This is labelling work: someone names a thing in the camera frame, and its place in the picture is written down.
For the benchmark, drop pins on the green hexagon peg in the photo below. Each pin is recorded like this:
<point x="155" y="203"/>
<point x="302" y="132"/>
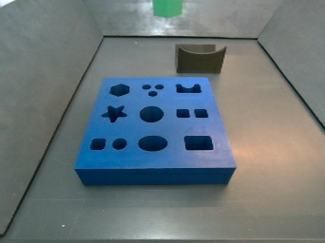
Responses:
<point x="167" y="8"/>

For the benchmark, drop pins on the blue shape sorting block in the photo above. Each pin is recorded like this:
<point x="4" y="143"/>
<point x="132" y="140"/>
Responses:
<point x="155" y="133"/>

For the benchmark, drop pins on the dark grey curved block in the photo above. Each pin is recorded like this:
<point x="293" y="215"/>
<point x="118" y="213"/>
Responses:
<point x="198" y="58"/>

